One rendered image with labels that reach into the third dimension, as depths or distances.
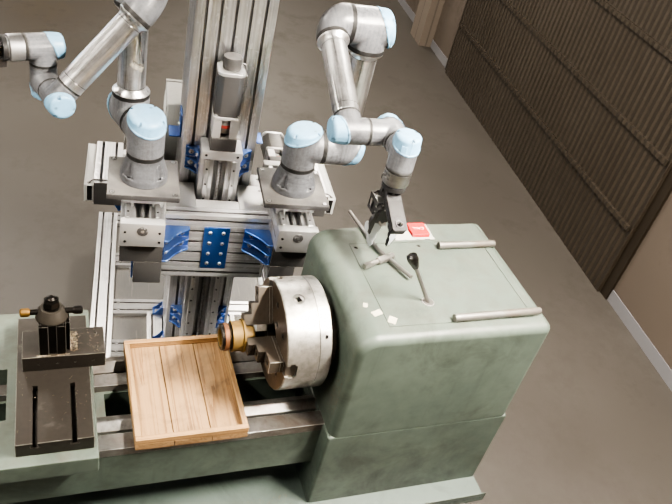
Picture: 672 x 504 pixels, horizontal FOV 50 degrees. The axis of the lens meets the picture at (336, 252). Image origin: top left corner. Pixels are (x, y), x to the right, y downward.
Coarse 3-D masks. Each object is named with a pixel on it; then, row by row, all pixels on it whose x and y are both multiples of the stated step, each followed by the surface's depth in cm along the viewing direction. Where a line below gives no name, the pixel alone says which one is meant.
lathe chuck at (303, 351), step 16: (288, 288) 194; (304, 288) 196; (288, 304) 190; (304, 304) 192; (288, 320) 188; (304, 320) 190; (288, 336) 187; (304, 336) 189; (288, 352) 188; (304, 352) 189; (304, 368) 191; (272, 384) 202; (288, 384) 194; (304, 384) 197
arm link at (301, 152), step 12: (288, 132) 233; (300, 132) 232; (312, 132) 232; (324, 132) 236; (288, 144) 233; (300, 144) 231; (312, 144) 232; (324, 144) 235; (288, 156) 235; (300, 156) 234; (312, 156) 235; (324, 156) 236; (300, 168) 237; (312, 168) 240
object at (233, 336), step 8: (240, 320) 198; (224, 328) 194; (232, 328) 195; (240, 328) 195; (248, 328) 197; (224, 336) 193; (232, 336) 194; (240, 336) 194; (248, 336) 196; (224, 344) 194; (232, 344) 195; (240, 344) 195
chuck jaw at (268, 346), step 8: (272, 336) 198; (248, 344) 193; (256, 344) 194; (264, 344) 195; (272, 344) 195; (248, 352) 195; (256, 352) 194; (264, 352) 192; (272, 352) 193; (280, 352) 193; (256, 360) 194; (264, 360) 194; (272, 360) 190; (280, 360) 191; (272, 368) 190; (280, 368) 191; (288, 368) 190; (288, 376) 192
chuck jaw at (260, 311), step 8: (272, 280) 200; (256, 288) 200; (264, 288) 198; (272, 288) 199; (256, 296) 200; (264, 296) 198; (272, 296) 199; (248, 304) 200; (256, 304) 198; (264, 304) 198; (272, 304) 199; (248, 312) 200; (256, 312) 198; (264, 312) 199; (272, 312) 199; (248, 320) 197; (256, 320) 198; (264, 320) 199; (272, 320) 200
